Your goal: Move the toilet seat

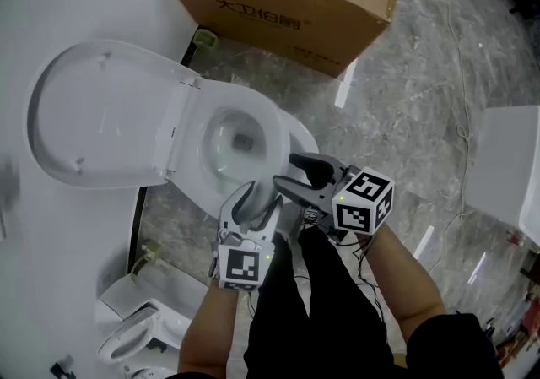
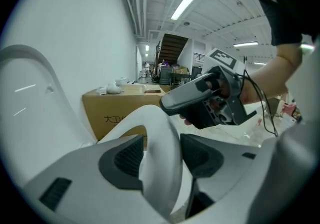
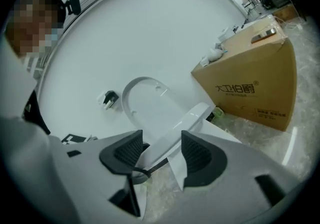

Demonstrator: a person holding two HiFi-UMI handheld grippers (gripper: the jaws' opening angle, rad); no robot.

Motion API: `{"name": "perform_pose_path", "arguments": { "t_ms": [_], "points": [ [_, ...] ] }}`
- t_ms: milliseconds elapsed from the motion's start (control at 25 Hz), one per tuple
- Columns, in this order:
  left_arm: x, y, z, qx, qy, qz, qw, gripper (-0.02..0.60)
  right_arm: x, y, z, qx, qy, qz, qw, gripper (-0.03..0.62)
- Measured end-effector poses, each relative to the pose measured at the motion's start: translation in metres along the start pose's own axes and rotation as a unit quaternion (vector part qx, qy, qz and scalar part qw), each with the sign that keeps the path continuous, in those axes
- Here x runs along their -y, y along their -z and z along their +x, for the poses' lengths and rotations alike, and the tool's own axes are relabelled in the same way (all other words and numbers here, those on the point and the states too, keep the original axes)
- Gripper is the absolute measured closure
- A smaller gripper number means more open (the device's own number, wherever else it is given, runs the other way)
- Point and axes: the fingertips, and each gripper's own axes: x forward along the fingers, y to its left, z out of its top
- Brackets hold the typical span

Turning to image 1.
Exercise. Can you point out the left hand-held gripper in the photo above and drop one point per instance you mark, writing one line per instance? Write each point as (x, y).
(242, 265)

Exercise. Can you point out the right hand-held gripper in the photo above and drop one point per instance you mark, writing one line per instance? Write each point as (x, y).
(363, 204)

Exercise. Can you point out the person's left forearm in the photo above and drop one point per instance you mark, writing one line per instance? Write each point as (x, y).
(211, 326)

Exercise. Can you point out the person's right forearm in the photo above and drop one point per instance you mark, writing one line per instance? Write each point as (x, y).
(401, 276)

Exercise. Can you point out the white toilet bowl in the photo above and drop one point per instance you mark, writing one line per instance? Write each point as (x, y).
(306, 145)

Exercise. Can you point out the white toilet with square tank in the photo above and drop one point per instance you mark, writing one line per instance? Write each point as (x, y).
(135, 326)

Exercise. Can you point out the white toilet lid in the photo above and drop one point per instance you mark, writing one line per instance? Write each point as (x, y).
(105, 115)

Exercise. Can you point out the person's right shoe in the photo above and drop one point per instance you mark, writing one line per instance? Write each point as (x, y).
(311, 217)

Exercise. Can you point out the person's black clothing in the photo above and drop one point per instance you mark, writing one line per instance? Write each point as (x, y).
(337, 326)

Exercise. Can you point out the white cabinet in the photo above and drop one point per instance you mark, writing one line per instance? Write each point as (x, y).
(502, 166)

